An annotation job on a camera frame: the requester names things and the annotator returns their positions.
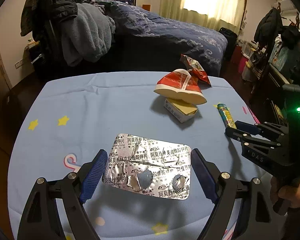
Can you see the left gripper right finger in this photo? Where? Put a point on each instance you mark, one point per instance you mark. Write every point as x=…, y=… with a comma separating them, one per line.
x=207, y=175

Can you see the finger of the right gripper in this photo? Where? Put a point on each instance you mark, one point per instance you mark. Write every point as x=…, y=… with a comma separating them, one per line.
x=247, y=128
x=246, y=138

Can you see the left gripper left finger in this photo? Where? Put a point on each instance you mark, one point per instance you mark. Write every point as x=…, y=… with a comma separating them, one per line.
x=90, y=174

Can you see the colourful candy tube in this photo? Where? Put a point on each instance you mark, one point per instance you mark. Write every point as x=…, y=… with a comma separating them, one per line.
x=226, y=115

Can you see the silver pill blister pack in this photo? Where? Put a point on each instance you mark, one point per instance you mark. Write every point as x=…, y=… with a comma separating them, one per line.
x=149, y=167

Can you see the red snack wrapper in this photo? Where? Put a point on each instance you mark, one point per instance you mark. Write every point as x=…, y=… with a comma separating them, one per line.
x=195, y=69

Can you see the person's right hand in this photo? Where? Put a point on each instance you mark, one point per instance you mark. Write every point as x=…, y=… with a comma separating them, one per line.
x=289, y=193

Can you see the dark wooden sideboard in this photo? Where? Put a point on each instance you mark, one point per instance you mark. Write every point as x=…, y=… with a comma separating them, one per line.
x=274, y=95

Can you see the small yellow white box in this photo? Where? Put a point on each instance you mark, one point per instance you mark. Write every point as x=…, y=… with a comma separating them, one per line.
x=181, y=110

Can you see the pink storage bin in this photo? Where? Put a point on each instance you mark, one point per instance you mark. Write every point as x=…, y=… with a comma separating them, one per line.
x=242, y=64

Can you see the light blue patterned table cloth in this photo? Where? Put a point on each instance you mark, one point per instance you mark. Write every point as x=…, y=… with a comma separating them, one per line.
x=75, y=117

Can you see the black suitcase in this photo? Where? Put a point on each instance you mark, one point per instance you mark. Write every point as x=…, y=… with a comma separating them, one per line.
x=231, y=38

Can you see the pile of dark clothes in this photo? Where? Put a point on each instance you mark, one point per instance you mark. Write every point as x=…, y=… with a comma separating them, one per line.
x=278, y=45

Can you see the white air conditioner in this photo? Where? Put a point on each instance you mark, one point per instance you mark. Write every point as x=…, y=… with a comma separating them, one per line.
x=285, y=5

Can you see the pale window curtain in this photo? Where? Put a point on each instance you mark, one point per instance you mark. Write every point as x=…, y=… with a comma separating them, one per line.
x=213, y=14

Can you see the bed with blue duvet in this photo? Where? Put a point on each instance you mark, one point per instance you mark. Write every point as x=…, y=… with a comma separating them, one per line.
x=167, y=36

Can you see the grey blue fleece blanket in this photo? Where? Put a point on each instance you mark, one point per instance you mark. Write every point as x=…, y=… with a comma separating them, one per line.
x=88, y=36

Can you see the dark jacket on chair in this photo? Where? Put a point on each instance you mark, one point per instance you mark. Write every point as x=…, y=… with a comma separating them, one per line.
x=36, y=14

